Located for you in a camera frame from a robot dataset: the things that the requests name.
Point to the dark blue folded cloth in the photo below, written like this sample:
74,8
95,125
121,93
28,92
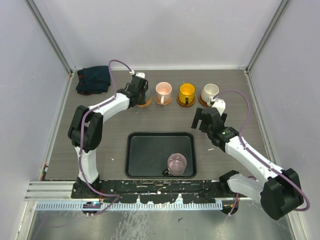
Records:
93,80

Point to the black plastic tray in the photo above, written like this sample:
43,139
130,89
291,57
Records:
147,154

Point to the brown wooden coaster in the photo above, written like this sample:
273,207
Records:
206,102
184,104

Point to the black mounting base plate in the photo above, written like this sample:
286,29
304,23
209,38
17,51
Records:
154,191

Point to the pink ceramic mug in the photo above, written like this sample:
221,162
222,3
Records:
163,89

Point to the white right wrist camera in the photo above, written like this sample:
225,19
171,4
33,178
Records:
217,103

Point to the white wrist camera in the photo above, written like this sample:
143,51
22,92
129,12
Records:
138,74
217,103

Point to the woven rattan coaster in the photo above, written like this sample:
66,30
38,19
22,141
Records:
161,101
146,104

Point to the cream ceramic mug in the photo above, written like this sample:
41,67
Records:
209,89

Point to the grey ceramic mug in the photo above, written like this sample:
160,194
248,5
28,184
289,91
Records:
148,93

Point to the yellow ceramic mug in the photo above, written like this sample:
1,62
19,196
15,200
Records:
186,92

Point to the mauve ceramic mug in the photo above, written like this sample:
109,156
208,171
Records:
176,165

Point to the white slotted cable duct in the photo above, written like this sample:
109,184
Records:
93,206

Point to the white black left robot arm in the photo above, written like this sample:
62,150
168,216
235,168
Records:
86,131

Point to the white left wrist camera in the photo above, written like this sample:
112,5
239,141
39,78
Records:
138,74

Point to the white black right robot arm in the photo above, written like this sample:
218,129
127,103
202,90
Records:
277,190

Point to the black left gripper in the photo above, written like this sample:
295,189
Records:
142,101

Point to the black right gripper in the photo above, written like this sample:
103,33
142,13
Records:
199,116

